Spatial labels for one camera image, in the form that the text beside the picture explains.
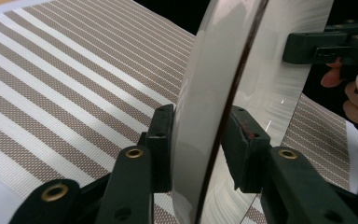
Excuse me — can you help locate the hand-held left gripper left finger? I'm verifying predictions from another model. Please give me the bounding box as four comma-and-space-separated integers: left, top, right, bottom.
96, 104, 175, 224

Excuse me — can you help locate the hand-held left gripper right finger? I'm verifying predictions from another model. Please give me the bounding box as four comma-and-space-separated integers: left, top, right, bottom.
222, 105, 358, 224

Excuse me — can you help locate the white plate with dark rim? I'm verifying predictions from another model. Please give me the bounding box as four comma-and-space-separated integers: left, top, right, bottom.
171, 0, 335, 224

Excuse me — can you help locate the brown striped woven placemat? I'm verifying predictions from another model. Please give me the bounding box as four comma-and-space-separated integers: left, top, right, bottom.
0, 0, 352, 224

